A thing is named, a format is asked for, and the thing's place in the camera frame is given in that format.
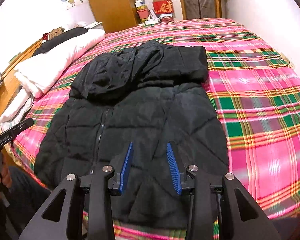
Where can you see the pink plaid bed sheet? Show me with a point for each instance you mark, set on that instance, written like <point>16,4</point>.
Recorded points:
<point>253,89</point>

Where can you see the pink storage box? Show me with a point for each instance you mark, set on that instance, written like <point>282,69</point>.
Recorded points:
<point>143,14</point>

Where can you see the wooden wardrobe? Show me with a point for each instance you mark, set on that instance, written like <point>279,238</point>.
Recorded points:
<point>115,15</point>

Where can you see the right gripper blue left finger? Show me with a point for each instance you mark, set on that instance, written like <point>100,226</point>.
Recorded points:
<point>121,165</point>

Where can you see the brown teddy bear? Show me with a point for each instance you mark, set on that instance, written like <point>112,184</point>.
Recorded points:
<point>55,32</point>

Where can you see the red gift box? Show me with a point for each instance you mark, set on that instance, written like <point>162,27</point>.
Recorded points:
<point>163,7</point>

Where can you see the white folded duvet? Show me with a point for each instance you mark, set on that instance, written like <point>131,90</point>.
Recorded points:
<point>38,74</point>

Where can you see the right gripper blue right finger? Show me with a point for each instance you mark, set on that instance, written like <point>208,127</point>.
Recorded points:
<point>178,171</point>

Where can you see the wooden headboard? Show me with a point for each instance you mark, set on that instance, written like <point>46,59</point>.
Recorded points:
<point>10,84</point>

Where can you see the black quilted puffer jacket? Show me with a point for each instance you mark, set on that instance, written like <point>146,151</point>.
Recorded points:
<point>148,95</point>

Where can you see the person's left hand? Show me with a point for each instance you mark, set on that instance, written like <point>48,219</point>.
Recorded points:
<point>5,177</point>

